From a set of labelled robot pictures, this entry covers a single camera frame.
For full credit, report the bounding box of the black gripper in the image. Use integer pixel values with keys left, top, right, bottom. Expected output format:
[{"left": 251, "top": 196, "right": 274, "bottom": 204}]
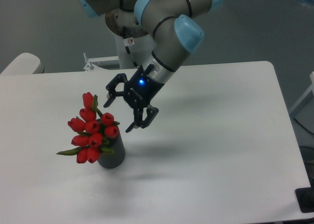
[{"left": 103, "top": 64, "right": 164, "bottom": 132}]

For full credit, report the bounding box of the red tulip bouquet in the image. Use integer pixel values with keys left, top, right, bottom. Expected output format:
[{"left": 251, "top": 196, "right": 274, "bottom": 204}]
[{"left": 57, "top": 92, "right": 119, "bottom": 164}]

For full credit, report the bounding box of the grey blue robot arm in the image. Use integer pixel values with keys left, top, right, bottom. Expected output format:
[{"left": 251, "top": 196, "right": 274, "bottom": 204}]
[{"left": 79, "top": 0, "right": 223, "bottom": 130}]

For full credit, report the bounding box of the dark grey ribbed vase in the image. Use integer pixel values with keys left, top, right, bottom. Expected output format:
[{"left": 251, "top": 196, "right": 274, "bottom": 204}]
[{"left": 96, "top": 119, "right": 126, "bottom": 169}]

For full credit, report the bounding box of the white chair armrest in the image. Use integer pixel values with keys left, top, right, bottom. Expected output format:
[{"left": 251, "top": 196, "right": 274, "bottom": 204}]
[{"left": 0, "top": 52, "right": 45, "bottom": 76}]

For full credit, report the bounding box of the black device at table edge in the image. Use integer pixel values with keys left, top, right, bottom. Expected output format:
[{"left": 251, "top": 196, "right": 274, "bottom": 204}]
[{"left": 295, "top": 187, "right": 314, "bottom": 213}]

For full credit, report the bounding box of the black pedestal cable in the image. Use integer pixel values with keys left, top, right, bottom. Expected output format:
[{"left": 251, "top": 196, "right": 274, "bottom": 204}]
[{"left": 125, "top": 45, "right": 140, "bottom": 69}]

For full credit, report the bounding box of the white frame at right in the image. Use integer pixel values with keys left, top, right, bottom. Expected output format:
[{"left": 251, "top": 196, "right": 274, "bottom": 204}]
[{"left": 288, "top": 72, "right": 314, "bottom": 118}]

